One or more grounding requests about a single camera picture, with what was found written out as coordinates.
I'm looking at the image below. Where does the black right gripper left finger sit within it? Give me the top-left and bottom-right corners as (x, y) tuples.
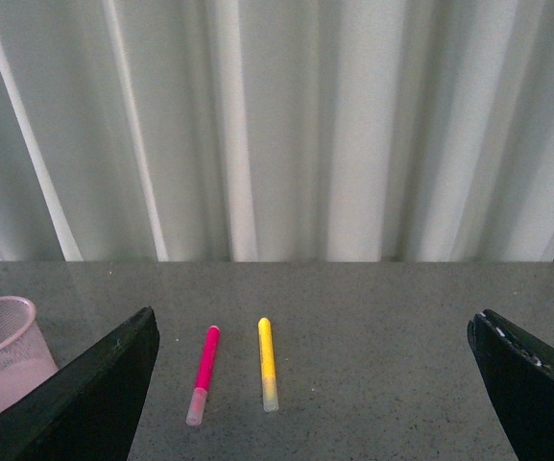
(0, 307), (159, 460)

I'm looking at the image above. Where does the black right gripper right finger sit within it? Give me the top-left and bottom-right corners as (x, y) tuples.
(467, 309), (554, 460)

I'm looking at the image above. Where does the pink highlighter pen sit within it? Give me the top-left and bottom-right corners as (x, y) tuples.
(185, 326), (220, 426)

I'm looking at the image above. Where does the pink mesh pen cup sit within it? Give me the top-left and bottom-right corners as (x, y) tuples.
(0, 296), (59, 413)

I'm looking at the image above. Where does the yellow highlighter pen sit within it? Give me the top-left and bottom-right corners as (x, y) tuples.
(257, 317), (278, 412)

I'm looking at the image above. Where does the white pleated curtain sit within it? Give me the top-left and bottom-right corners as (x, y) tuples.
(0, 1), (554, 261)

